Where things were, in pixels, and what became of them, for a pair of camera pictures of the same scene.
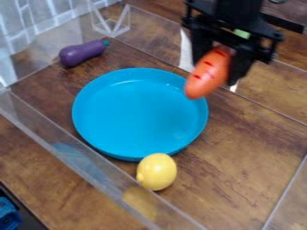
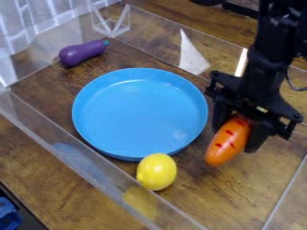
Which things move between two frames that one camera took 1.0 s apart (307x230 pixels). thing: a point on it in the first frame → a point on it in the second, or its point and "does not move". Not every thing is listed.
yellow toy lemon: [157, 172] does not move
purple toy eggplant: [77, 54] does not move
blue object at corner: [11, 218] does not move
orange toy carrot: [209, 73] → [229, 142]
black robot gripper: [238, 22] → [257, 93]
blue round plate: [134, 111] does not move
